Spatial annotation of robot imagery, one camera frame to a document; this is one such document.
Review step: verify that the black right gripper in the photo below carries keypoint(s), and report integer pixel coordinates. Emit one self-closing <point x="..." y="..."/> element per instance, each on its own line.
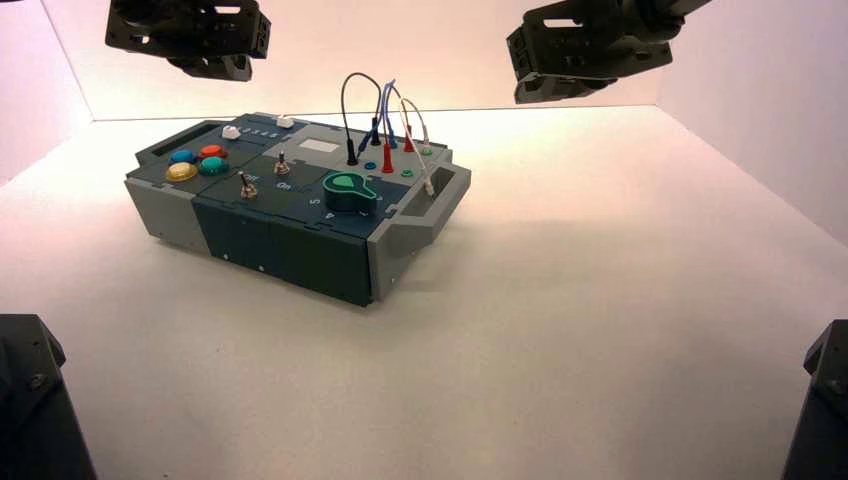
<point x="590" y="50"/>

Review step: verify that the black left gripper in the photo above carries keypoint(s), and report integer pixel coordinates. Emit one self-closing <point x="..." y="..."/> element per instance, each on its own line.
<point x="192" y="30"/>

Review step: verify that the green rotary knob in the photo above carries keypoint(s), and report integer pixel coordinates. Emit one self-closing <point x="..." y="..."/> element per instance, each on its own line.
<point x="341" y="189"/>

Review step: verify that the red round push button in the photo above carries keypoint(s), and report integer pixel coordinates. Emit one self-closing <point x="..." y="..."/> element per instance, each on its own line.
<point x="213" y="152"/>

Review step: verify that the blue round push button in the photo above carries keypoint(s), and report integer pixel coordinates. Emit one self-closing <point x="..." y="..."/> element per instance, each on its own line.
<point x="183" y="157"/>

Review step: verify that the teal round push button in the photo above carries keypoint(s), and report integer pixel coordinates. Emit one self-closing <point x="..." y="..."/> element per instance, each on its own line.
<point x="214" y="166"/>

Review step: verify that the yellow round push button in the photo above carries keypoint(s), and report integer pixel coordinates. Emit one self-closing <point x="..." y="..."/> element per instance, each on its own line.
<point x="181" y="172"/>

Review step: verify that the white rectangular display window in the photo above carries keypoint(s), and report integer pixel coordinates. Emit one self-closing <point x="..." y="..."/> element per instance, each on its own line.
<point x="319" y="146"/>

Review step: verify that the grey and teal task box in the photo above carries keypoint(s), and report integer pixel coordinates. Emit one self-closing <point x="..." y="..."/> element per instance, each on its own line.
<point x="285" y="252"/>

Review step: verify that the metal toggle switch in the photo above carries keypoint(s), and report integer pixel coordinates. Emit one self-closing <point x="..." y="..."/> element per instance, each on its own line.
<point x="248" y="188"/>
<point x="282" y="166"/>

